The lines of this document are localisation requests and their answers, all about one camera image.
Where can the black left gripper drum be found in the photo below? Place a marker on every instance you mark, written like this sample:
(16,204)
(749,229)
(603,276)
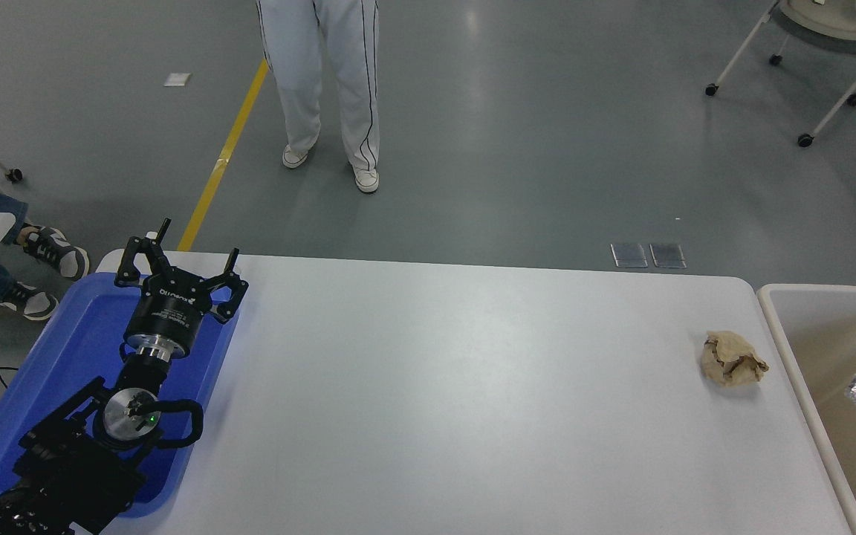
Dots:
(168,312)

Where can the standing person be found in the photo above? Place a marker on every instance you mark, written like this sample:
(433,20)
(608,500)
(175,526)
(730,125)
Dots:
(324,82)

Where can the white paper scrap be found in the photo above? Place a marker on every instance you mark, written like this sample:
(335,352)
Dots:
(177,79)

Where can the crumpled tan paper ball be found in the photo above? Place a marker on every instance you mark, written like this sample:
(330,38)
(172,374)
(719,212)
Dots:
(733,360)

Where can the seated person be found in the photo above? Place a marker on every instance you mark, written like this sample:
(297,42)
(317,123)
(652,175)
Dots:
(56,253)

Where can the blue plastic tray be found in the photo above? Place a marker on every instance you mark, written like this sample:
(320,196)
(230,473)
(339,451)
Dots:
(64,349)

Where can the yellow floor tape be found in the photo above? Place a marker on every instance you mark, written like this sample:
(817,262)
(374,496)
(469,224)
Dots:
(216,167)

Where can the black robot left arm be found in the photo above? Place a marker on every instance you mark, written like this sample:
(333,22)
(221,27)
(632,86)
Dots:
(71,468)

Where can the white wheeled chair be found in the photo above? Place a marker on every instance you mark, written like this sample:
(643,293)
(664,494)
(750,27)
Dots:
(822,16)

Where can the large pale bin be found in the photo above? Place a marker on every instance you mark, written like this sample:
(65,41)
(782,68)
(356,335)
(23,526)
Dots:
(829,349)

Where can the metal floor plate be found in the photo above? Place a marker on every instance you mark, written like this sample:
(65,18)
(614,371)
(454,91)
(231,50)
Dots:
(668,255)
(629,255)

